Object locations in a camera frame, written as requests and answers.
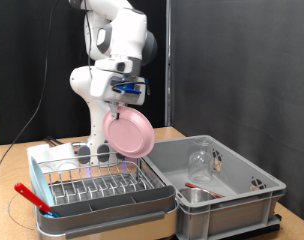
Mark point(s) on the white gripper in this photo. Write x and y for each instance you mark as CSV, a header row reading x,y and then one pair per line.
x,y
113,90

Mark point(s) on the pink plastic plate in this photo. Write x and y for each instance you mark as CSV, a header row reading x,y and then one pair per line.
x,y
130,133

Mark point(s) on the clear wine glass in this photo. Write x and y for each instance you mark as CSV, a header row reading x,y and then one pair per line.
x,y
200,166

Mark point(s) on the stainless steel pot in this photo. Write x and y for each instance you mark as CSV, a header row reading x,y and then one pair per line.
x,y
195,195

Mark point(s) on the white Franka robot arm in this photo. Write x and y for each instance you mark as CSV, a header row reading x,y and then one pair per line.
x,y
125,33

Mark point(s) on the dark oval rack clip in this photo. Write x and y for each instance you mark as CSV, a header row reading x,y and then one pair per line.
x,y
84,155

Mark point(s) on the white box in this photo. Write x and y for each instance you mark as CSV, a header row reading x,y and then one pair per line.
x,y
63,155

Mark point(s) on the light blue plastic plate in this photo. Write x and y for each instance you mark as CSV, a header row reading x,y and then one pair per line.
x,y
40,180

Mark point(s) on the black backdrop curtain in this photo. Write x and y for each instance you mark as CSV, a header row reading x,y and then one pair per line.
x,y
18,50

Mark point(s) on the grey cutlery holder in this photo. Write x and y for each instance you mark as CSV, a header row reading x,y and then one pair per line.
x,y
75,216

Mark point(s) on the brown wooden stick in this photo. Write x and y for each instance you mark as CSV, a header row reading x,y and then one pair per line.
x,y
205,190

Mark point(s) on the dark grey backdrop panel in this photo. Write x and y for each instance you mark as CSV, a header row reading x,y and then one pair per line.
x,y
252,66

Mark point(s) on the grey plastic crate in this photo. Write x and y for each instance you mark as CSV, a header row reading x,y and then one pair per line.
x,y
238,213

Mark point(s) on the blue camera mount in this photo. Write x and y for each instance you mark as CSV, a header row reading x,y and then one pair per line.
x,y
128,88

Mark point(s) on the aluminium frame post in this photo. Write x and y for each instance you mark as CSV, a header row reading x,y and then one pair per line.
x,y
168,66

